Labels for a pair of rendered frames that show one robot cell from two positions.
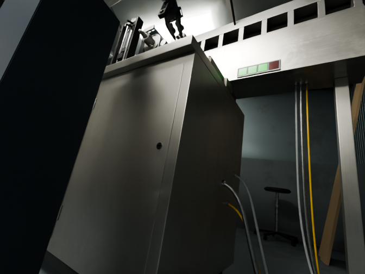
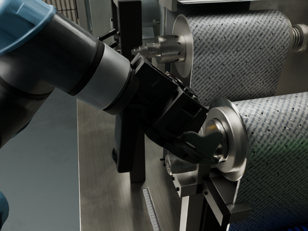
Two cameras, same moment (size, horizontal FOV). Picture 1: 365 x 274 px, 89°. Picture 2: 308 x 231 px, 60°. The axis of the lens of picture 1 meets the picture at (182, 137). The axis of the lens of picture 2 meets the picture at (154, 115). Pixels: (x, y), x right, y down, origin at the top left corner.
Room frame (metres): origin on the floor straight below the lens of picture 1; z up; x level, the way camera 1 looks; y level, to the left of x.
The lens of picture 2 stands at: (0.56, -0.04, 1.54)
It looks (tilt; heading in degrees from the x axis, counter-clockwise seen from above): 32 degrees down; 41
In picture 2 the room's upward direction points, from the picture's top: straight up
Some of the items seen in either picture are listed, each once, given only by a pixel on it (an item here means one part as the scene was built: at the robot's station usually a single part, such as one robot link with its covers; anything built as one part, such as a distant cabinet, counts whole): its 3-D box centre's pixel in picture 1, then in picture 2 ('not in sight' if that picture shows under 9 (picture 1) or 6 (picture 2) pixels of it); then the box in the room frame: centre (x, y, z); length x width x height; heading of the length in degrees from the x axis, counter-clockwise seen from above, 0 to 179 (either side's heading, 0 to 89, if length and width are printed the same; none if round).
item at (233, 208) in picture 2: not in sight; (237, 212); (0.89, 0.05, 1.14); 0.04 x 0.02 x 0.03; 145
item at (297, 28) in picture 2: not in sight; (285, 39); (1.30, 0.16, 1.34); 0.07 x 0.07 x 0.07; 55
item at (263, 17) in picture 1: (150, 63); not in sight; (1.60, 0.44, 1.55); 3.08 x 0.08 x 0.23; 55
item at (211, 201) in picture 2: not in sight; (223, 198); (0.90, 0.09, 1.14); 0.09 x 0.06 x 0.03; 55
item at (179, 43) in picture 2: (148, 39); (169, 49); (1.04, 0.34, 1.34); 0.06 x 0.06 x 0.06; 55
